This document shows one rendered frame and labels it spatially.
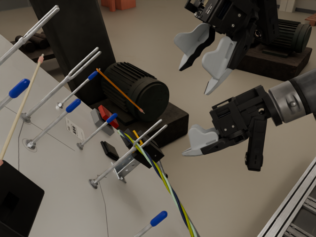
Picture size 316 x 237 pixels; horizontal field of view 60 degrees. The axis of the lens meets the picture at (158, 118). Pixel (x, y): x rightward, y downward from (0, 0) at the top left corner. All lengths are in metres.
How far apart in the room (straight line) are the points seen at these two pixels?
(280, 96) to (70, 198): 0.40
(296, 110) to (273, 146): 1.96
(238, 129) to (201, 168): 1.61
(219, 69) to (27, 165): 0.30
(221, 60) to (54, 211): 0.31
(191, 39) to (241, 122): 0.19
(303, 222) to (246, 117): 1.23
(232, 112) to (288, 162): 1.87
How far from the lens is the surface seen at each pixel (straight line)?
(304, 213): 1.79
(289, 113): 0.56
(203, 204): 1.92
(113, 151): 0.58
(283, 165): 2.35
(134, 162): 0.53
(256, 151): 0.58
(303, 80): 0.57
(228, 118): 0.56
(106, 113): 0.65
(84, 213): 0.36
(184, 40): 0.49
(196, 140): 0.58
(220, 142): 0.55
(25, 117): 0.42
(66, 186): 0.37
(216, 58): 0.43
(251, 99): 0.56
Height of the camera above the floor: 1.48
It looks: 34 degrees down
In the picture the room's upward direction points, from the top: straight up
